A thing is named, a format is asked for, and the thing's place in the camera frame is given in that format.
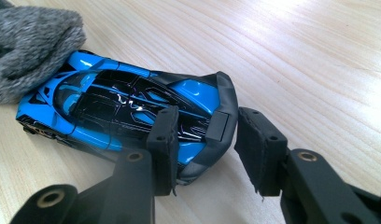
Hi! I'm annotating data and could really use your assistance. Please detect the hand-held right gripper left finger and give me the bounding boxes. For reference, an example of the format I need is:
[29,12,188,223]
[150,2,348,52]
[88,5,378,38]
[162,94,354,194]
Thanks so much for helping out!
[147,105,180,197]

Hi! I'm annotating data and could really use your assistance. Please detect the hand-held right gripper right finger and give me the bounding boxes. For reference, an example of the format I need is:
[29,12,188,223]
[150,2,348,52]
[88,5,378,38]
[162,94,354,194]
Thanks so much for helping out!
[233,106,289,200]

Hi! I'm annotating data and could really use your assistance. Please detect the blue toy car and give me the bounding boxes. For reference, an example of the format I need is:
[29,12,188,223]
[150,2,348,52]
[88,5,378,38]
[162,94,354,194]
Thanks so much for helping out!
[15,49,239,187]

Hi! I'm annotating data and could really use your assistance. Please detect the grey fluffy sock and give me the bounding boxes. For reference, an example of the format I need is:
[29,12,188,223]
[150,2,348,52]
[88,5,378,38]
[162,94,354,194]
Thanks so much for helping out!
[0,0,87,105]

